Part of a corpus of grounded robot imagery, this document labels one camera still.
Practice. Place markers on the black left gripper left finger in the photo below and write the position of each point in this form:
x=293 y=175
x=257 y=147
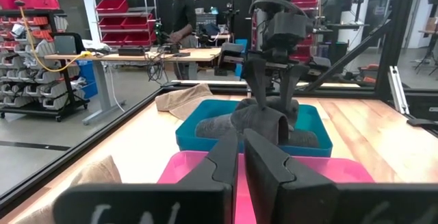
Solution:
x=219 y=169

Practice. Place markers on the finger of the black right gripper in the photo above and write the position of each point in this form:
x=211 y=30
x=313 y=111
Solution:
x=258 y=80
x=289 y=87

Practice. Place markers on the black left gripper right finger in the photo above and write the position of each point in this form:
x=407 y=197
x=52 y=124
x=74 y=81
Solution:
x=267 y=176

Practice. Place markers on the dark grey fabric hat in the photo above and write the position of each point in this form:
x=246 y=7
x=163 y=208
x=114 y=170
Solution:
x=212 y=126
x=260 y=121

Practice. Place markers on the tan towel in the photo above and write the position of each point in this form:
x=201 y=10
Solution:
x=181 y=100

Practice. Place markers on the tan fabric hat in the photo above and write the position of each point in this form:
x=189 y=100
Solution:
x=99 y=172

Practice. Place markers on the computer monitor on arm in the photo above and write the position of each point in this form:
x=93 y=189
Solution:
x=346 y=1

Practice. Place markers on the blue cylinder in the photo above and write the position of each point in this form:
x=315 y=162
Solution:
x=239 y=70

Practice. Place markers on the blue plastic tray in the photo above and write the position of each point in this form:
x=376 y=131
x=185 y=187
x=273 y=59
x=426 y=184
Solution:
x=186 y=142

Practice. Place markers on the black computer tower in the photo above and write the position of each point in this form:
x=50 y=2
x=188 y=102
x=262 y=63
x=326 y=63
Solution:
x=337 y=52

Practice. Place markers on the black standing desk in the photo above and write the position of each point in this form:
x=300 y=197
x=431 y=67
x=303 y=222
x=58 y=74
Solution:
x=345 y=25

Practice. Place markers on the pink plastic tray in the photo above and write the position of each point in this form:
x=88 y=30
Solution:
x=325 y=169

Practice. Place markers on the small wooden desk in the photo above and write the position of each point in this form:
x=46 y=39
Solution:
x=219 y=36

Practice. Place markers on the wooden desk with grey legs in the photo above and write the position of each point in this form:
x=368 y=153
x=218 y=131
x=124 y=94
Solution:
x=198 y=54

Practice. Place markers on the grey drawer cabinet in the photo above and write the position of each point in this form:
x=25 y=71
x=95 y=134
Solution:
x=206 y=19

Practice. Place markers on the flat black tablet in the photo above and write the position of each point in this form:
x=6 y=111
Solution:
x=181 y=54

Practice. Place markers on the person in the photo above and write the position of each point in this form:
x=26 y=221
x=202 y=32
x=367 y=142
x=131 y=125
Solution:
x=183 y=11

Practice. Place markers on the black power supply box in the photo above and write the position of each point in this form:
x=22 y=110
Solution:
x=131 y=51

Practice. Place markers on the blue storage bin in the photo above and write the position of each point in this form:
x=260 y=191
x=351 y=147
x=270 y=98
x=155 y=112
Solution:
x=87 y=73

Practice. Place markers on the black rack with small bins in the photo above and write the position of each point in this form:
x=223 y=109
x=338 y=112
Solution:
x=67 y=87

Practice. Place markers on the grey monitor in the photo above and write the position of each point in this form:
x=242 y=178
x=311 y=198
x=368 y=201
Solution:
x=65 y=45

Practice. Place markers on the large red storage bin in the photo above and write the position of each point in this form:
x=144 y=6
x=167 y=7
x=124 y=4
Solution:
x=8 y=1
x=39 y=2

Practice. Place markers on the silver aluminium bracket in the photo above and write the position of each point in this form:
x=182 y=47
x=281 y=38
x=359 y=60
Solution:
x=398 y=90

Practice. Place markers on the black aluminium table frame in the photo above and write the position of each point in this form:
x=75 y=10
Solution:
x=397 y=28

